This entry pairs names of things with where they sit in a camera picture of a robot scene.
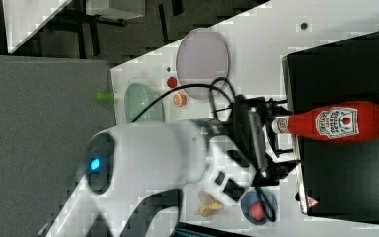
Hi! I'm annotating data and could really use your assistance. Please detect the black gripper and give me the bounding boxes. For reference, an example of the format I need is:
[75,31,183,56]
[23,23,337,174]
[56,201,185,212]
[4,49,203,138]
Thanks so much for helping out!
[231,95,297,187]

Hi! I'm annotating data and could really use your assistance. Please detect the small red strawberry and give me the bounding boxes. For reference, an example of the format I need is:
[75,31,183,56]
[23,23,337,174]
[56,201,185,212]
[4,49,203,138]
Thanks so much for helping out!
[167,77,178,88]

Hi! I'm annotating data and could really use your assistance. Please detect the orange slice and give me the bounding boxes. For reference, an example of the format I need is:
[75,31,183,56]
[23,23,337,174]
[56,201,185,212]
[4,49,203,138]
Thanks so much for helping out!
[173,93,187,107]

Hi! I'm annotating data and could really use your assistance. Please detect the blue bowl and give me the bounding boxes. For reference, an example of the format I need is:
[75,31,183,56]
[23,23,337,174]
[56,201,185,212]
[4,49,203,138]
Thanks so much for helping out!
[241,188,278,225]

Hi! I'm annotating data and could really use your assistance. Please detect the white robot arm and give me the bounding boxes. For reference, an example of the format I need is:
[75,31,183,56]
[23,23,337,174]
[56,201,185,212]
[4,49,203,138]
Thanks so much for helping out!
[51,95,298,237]

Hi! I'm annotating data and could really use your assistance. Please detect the red strawberry in bowl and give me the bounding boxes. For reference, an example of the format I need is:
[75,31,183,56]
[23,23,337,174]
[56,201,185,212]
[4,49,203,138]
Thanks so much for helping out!
[249,202,265,221]

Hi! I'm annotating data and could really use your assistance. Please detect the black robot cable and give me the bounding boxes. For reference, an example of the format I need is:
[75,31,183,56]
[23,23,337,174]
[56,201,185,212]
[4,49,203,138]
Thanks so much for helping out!
[130,76,277,223]

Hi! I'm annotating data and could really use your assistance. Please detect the green perforated strainer basket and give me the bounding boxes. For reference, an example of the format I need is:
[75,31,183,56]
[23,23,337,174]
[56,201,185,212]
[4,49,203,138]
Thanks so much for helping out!
[124,83,165,123]

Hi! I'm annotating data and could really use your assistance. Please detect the peeled banana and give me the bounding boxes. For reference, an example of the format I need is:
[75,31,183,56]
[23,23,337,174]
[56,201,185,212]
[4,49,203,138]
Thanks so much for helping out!
[195,191,224,217]

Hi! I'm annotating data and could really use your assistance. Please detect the bright green small object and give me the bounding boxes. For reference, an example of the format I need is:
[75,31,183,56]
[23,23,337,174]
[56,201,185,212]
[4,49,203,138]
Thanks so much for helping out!
[95,93,115,102]

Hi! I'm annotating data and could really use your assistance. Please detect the light purple round plate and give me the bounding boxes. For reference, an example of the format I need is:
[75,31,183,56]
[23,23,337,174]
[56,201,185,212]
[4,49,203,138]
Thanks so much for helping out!
[176,28,230,85]

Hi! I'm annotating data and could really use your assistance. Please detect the red ketchup bottle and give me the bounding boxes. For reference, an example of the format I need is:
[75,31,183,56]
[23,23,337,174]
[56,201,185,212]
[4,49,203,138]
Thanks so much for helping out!
[271,101,379,143]

